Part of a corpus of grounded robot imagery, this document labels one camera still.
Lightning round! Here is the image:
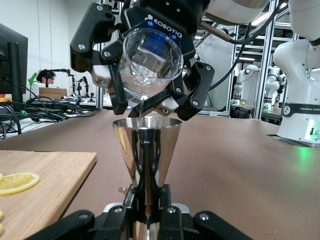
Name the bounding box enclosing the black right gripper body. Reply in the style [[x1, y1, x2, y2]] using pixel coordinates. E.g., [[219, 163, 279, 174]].
[[121, 0, 211, 64]]

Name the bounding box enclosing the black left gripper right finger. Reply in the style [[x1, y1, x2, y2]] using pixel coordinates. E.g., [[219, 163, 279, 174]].
[[149, 184, 253, 240]]

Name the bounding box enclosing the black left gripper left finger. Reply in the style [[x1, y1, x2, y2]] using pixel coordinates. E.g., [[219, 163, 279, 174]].
[[24, 184, 141, 240]]

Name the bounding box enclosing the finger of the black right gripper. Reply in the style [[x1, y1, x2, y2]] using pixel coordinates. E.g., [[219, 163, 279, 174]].
[[128, 61, 216, 121], [69, 2, 130, 116]]

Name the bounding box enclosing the clear glass measuring cup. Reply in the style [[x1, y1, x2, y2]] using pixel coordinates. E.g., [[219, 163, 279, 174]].
[[117, 27, 185, 118]]

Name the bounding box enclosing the steel cone jigger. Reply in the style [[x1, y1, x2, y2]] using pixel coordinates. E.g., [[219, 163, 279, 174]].
[[111, 116, 183, 240]]

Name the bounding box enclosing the person with black hair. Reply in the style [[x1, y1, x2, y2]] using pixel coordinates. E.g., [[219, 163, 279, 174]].
[[36, 69, 57, 89]]

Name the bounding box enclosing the wooden cutting board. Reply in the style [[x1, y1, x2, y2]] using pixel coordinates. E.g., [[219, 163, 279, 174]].
[[0, 149, 98, 240]]

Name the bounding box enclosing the small cardboard box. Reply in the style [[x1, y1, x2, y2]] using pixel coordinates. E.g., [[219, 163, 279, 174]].
[[38, 87, 68, 100]]

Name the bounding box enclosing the brown table cover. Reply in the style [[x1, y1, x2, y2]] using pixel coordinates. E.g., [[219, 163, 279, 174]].
[[0, 109, 320, 240]]

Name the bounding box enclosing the black computer monitor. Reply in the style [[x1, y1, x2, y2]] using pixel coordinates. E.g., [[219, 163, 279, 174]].
[[0, 22, 29, 113]]

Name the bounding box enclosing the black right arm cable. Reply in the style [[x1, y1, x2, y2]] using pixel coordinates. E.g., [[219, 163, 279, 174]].
[[199, 0, 291, 91]]

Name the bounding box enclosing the black desk cable bundle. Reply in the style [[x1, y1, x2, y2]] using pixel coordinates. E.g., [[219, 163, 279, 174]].
[[0, 82, 97, 141]]

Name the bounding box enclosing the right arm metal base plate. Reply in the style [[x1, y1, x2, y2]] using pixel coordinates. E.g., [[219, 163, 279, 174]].
[[266, 133, 320, 151]]

